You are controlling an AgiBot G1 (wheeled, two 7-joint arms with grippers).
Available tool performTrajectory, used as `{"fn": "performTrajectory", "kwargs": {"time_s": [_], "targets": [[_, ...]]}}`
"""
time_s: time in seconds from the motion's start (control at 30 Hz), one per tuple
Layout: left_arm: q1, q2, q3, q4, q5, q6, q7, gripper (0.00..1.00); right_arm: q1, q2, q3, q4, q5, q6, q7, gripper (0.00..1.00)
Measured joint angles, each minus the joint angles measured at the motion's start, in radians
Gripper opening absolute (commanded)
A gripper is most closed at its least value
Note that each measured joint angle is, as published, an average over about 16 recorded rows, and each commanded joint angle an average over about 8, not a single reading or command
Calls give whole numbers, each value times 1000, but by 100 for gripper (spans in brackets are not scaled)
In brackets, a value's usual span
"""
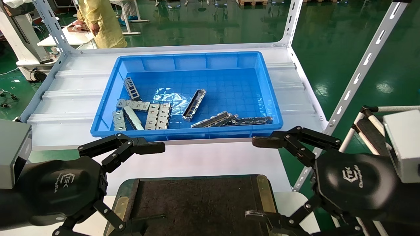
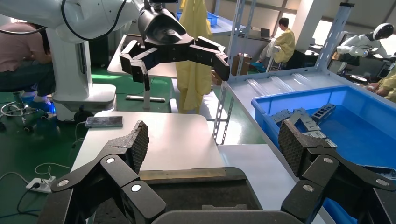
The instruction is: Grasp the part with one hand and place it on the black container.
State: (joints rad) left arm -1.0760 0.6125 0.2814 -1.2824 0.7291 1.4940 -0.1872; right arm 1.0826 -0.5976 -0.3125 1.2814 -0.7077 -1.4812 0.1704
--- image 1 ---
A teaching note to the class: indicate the brown cardboard box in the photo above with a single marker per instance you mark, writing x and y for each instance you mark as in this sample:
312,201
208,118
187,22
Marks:
77,29

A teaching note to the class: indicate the long metal cage part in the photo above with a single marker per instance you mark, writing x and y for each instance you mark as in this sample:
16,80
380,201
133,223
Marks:
194,105

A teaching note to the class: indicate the long silver cage part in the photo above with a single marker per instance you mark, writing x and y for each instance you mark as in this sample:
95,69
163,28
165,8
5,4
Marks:
210,120

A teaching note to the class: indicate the dark metal cage part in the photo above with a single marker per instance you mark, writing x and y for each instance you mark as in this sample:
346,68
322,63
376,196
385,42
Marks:
228,119

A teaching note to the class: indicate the grey wheeled chair base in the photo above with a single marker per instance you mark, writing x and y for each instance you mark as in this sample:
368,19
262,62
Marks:
6,98

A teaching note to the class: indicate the person in white trousers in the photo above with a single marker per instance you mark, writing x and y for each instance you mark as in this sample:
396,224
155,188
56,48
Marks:
129,9

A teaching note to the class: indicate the blue plastic bin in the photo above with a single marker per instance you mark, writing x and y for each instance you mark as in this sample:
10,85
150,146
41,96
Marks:
229,88

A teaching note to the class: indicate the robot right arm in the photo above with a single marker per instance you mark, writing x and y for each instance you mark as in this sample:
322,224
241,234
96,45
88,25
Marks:
410,203

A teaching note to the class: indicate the white background table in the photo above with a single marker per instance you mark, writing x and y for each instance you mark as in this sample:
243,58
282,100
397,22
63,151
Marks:
65,37

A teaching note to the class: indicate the white table frame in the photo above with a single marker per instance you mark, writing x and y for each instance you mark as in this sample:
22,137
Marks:
131,26

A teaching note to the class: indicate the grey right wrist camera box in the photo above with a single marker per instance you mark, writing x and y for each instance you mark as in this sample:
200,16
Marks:
405,147

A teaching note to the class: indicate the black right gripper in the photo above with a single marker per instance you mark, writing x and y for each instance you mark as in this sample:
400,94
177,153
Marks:
354,183

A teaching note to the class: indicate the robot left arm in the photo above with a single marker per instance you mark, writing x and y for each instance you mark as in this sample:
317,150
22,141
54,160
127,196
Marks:
13,206

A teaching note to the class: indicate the white metal shelf rack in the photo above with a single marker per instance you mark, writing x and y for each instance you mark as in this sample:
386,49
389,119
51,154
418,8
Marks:
72,98

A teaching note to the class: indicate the long dark metal part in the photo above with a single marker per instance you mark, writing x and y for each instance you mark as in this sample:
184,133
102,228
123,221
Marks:
252,120

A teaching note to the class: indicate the black tray container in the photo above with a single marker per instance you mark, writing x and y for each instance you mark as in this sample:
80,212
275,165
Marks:
197,203

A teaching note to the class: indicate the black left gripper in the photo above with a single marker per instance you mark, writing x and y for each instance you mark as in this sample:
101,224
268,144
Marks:
62,186

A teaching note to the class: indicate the flat silver cage part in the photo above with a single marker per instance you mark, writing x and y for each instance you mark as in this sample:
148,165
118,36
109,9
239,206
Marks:
133,105

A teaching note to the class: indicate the wooden pallet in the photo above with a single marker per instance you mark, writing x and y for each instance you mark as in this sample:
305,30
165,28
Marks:
252,2

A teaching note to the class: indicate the slanted silver cage part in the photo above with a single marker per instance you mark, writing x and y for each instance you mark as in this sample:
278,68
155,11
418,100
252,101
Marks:
134,118

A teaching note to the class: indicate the clear plastic film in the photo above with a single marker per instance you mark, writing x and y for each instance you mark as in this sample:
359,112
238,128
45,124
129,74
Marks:
170,96

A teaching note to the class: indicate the short silver cage part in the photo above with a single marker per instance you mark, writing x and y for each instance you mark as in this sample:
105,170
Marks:
118,121

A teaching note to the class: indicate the person in yellow coat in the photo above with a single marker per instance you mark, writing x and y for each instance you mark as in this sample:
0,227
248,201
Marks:
105,23

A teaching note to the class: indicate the white pipe cart frame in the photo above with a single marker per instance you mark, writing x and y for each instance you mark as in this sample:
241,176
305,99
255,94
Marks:
367,127

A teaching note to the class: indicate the upright metal cage part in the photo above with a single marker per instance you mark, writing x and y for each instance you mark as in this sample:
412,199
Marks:
132,89

